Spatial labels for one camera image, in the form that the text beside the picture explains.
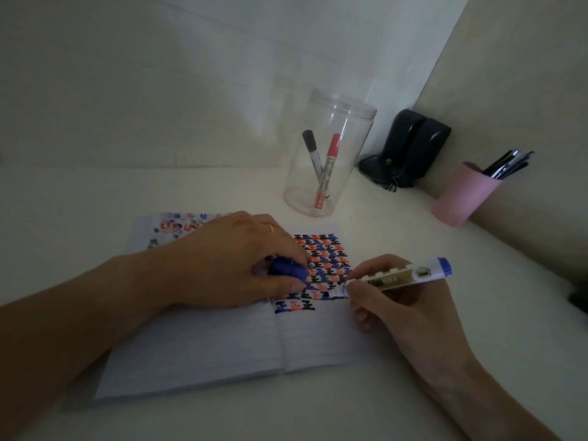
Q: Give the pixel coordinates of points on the person's left hand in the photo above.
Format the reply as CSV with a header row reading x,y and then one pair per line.
x,y
220,266

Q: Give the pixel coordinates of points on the person's right hand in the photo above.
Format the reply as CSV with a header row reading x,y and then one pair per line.
x,y
413,321

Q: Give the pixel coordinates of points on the person's left thumb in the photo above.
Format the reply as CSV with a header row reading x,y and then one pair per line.
x,y
282,285

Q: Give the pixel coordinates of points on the blue marker cap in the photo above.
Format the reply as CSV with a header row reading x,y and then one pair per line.
x,y
287,269

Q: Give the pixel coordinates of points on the blue marker pen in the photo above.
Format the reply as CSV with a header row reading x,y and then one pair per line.
x,y
404,277

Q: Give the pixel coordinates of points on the person's left forearm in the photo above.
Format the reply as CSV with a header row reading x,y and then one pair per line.
x,y
69,326

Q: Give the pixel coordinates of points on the person's right forearm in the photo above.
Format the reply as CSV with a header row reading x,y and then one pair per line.
x,y
487,399

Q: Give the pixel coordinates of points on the clear plastic jar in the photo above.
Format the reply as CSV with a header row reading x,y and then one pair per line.
x,y
298,197

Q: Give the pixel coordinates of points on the open lined notebook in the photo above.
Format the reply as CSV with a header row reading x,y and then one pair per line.
x,y
206,349

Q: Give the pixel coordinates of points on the red marker pen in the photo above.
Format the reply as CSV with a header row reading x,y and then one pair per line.
x,y
331,153

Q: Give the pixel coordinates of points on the black marker pen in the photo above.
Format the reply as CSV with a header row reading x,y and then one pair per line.
x,y
310,144

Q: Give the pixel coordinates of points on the black stapler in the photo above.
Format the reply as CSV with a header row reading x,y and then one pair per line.
x,y
413,142

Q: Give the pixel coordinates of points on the pink pen cup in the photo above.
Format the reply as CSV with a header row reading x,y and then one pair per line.
x,y
459,197

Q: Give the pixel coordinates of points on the black and silver pen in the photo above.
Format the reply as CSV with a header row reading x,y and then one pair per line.
x,y
517,164

